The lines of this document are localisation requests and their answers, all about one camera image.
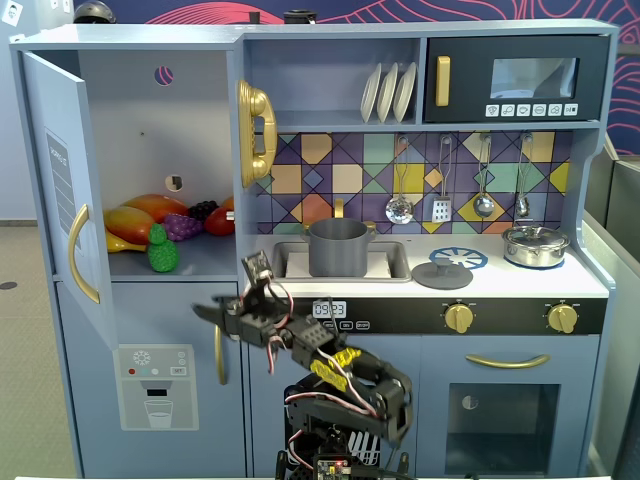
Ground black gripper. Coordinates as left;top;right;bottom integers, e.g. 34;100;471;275
192;297;296;349

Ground green toy pineapple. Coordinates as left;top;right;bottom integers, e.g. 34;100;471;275
146;223;181;274

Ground blue cabinet door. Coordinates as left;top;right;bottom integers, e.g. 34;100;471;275
20;49;121;351

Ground red toy fruit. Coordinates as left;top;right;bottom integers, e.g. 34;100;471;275
203;206;236;237

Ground purple toy grapes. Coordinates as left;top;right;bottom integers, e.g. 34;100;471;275
163;213;205;243

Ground blue dishwasher door with decal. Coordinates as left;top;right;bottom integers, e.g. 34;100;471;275
247;334;421;476

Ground dark toy grapes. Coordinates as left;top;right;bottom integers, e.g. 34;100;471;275
187;200;220;224

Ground digital clock display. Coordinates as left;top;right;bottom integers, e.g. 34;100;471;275
312;299;347;319

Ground yellow toy banana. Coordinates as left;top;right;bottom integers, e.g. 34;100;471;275
105;230;150;255

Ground orange red toy mango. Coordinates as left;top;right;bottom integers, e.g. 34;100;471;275
122;193;190;225

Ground yellow red toy mango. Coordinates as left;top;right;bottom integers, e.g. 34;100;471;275
103;206;156;246

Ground gray plastic pot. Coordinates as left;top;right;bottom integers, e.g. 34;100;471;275
301;217;377;279

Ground blue freezer door with dispenser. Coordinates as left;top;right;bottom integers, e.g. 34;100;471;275
55;280;244;476

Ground gray toy sink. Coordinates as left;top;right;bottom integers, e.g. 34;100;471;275
272;241;412;284

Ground gold toy telephone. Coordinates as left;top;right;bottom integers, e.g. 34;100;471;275
236;78;279;189

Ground robot controller board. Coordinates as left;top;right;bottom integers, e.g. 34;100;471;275
313;454;351;480

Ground metal skimmer utensil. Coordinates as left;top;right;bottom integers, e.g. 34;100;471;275
384;135;415;225

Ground gray pot lid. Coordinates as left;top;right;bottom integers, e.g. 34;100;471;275
411;259;474;290

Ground gold stove knob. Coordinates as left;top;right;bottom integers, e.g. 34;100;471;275
546;301;580;334
443;301;476;334

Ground metal slotted spatula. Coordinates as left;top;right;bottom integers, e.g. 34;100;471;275
431;135;454;224

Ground blue oven door with window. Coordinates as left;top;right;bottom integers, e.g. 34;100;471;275
419;334;601;476

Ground blue toy play kitchen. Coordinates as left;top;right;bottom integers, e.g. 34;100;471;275
8;18;621;479

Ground white toy plate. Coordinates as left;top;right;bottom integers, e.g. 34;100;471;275
392;61;418;123
377;62;400;124
360;64;384;124

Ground metal ladle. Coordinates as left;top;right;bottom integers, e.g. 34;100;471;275
472;133;496;219

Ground hanging silver whisk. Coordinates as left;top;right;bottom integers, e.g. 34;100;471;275
514;133;534;219

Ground steel pot with lid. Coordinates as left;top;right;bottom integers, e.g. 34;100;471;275
501;224;571;268

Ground black helmet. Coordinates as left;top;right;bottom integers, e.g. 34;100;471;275
73;0;117;25

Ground black toy microwave door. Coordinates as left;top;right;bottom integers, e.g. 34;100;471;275
423;34;612;124

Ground white paper portrait print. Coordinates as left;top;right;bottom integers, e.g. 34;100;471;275
1;0;26;26

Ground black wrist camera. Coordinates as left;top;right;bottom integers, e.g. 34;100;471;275
241;252;276;300

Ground gold freezer door handle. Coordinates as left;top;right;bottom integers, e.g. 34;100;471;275
213;323;229;386

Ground gold curved cabinet door handle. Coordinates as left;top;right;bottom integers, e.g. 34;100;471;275
68;203;101;305

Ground gold oven door handle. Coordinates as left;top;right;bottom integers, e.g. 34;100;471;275
465;353;551;370

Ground gold microwave handle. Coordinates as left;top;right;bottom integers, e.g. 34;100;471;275
434;55;451;107

